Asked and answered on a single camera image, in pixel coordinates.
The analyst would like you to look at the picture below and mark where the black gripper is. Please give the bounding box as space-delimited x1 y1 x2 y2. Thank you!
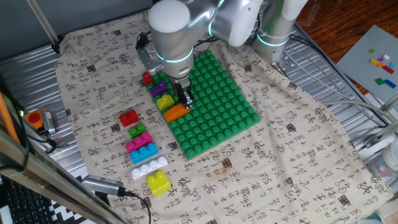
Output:
171 77 195 110

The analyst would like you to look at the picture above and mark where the orange block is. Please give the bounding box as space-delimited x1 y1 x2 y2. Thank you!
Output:
163 103 192 124

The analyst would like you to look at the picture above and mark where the small yellow block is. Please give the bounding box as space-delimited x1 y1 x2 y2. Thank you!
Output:
155 93 176 112

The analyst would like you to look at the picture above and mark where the purple block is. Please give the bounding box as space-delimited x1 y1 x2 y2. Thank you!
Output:
149 80 169 98

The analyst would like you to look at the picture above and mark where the small red one-stud block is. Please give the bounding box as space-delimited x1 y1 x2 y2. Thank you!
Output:
141 71 154 86

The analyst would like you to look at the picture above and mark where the red two-stud block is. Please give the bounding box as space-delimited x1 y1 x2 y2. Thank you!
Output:
119 109 140 128

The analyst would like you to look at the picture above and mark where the green studded baseplate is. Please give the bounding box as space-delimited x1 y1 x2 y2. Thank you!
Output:
145 49 261 161

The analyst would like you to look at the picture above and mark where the green two-stud block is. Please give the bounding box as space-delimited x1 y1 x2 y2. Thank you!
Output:
127 123 147 139

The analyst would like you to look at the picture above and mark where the pink three-stud block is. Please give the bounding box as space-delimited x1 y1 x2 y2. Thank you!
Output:
125 131 154 154

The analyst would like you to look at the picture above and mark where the blue three-stud block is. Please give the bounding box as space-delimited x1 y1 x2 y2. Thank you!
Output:
129 142 159 165

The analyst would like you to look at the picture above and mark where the white four-stud block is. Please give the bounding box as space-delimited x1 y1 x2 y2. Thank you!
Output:
130 156 169 181

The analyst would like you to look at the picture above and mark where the large yellow two-stud block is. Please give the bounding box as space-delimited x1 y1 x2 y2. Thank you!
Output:
146 170 172 198

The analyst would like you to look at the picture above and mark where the beige calligraphy print cloth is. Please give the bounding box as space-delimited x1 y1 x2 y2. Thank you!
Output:
54 9 394 224

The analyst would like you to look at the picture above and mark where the silver metal box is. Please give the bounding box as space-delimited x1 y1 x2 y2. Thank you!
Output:
40 110 57 135

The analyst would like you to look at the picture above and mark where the black rod clamp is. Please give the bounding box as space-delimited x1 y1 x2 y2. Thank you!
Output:
51 35 63 57

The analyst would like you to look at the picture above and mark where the grey slanted rod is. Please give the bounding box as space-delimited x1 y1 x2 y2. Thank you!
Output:
25 0 62 47

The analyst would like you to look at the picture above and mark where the black white pattern board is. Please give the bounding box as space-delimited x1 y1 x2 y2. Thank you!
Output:
46 175 93 224

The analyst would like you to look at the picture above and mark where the grey flat brick baseplate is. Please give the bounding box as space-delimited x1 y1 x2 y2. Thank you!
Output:
335 24 398 103

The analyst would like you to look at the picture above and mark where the orange pole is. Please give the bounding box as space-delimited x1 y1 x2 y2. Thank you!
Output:
0 91 21 146

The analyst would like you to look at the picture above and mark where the black keyboard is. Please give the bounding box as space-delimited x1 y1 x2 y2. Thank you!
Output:
4 179 52 224

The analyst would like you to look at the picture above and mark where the clear plastic jar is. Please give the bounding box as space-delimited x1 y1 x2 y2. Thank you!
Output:
366 138 398 187

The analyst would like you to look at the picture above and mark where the teal round container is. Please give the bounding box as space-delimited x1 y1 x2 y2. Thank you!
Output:
357 211 386 224

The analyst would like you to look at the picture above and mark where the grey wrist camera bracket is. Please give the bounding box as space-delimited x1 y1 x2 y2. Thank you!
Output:
135 30 165 76

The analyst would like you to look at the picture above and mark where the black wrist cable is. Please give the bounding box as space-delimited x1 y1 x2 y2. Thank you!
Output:
193 36 220 54

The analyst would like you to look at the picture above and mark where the black camera cable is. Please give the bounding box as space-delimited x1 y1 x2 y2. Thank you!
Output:
123 189 152 224

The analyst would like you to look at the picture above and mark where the grey depth camera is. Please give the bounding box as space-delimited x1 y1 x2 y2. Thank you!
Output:
81 174 126 197

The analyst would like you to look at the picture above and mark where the black cable loop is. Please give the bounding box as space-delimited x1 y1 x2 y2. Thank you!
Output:
12 104 59 155

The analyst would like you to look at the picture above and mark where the blurred metal frame bar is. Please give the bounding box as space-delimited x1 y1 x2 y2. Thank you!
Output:
0 127 127 224

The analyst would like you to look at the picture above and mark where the grey hose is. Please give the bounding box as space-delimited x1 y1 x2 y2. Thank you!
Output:
320 100 398 123

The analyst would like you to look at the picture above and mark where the aluminium bar with bracket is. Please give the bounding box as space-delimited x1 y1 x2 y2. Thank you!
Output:
363 119 398 149

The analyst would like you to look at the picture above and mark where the aluminium frame bar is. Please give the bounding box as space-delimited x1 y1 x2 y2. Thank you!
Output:
378 93 398 113

